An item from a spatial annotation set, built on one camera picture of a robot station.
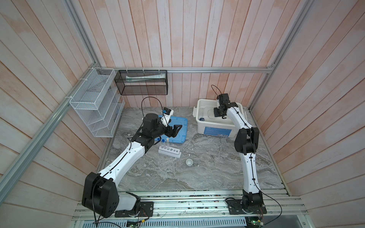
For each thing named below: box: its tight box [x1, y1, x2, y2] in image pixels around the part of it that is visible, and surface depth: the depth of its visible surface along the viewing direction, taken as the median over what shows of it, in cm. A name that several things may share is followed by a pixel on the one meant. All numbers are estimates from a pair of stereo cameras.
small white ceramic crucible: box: [185, 158, 194, 166], surface depth 90 cm
